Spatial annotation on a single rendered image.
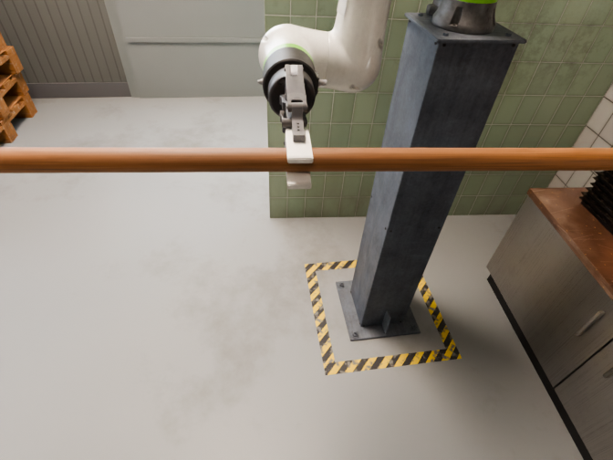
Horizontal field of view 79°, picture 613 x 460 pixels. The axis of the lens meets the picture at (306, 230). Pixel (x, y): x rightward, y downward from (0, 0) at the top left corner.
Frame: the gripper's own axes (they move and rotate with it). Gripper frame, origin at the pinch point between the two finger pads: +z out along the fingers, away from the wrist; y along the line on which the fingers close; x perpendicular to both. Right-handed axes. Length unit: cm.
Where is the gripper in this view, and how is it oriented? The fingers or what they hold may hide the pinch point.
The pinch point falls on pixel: (297, 158)
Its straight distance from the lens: 47.9
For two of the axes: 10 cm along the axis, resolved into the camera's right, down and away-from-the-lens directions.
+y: -0.4, 7.1, 7.0
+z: 0.8, 7.0, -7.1
